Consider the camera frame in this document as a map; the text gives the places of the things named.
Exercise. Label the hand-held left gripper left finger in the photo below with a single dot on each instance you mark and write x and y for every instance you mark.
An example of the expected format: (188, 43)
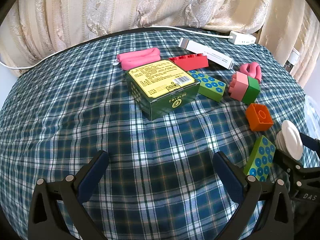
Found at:
(92, 170)

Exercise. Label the white round lid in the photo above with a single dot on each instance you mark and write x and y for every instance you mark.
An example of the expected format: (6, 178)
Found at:
(290, 137)

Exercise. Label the clear plastic bowl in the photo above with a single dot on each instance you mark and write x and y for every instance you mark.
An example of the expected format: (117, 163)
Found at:
(312, 110)

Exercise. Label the cream patterned curtain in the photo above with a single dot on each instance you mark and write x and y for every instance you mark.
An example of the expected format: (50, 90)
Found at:
(280, 30)
(100, 5)

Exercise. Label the orange building block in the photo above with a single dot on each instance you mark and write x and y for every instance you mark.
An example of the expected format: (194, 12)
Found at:
(258, 117)

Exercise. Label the white medicine box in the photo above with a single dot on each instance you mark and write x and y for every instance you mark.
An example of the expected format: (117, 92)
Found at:
(210, 52)

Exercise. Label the red building block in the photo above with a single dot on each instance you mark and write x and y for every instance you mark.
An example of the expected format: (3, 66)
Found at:
(192, 62)

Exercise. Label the white power strip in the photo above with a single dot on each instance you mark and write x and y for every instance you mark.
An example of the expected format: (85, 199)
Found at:
(243, 38)

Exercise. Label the small pink fabric band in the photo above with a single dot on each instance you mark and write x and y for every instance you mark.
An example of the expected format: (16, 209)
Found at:
(252, 68)

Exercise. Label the large pink fabric band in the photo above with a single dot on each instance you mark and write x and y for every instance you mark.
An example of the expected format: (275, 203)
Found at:
(140, 56)

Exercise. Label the plain green building block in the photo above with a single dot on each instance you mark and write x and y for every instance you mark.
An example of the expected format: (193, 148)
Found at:
(252, 90)

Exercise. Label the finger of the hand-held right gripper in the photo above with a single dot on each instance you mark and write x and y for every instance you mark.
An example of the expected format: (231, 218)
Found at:
(311, 142)
(287, 161)

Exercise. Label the white tower appliance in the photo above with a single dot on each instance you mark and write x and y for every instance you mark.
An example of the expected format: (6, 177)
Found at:
(292, 57)

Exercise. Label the pink building block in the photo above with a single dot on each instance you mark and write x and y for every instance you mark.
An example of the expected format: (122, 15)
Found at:
(240, 85)

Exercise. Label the yellow green sponge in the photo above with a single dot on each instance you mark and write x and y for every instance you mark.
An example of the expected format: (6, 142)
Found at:
(160, 80)

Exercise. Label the green block with blue dots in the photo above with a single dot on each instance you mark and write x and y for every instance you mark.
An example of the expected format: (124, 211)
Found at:
(260, 157)
(210, 85)

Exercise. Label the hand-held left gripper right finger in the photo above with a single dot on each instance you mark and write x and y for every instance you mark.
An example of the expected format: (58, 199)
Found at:
(227, 172)

